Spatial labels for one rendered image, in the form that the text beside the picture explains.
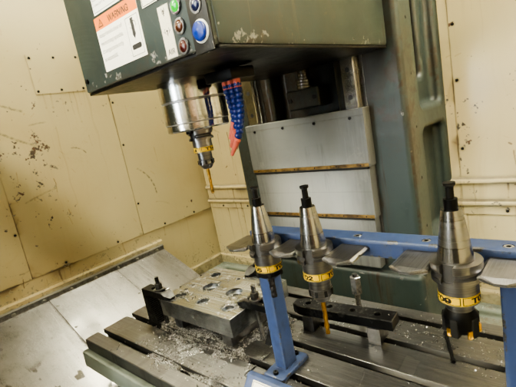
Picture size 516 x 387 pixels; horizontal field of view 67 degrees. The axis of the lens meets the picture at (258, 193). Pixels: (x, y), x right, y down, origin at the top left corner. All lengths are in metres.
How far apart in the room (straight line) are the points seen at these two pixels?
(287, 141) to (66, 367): 1.12
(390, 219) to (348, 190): 0.16
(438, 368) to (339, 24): 0.76
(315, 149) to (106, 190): 1.08
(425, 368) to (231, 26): 0.74
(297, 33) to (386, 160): 0.57
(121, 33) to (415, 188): 0.89
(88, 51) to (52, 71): 1.00
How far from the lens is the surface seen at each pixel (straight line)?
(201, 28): 0.66
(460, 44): 1.53
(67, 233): 1.93
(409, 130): 1.23
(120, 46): 0.86
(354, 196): 1.29
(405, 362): 0.94
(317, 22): 0.90
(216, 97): 0.96
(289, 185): 1.41
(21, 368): 1.72
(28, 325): 1.85
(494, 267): 0.57
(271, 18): 0.77
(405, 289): 1.37
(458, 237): 0.55
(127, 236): 2.06
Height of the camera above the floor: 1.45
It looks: 11 degrees down
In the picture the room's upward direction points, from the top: 11 degrees counter-clockwise
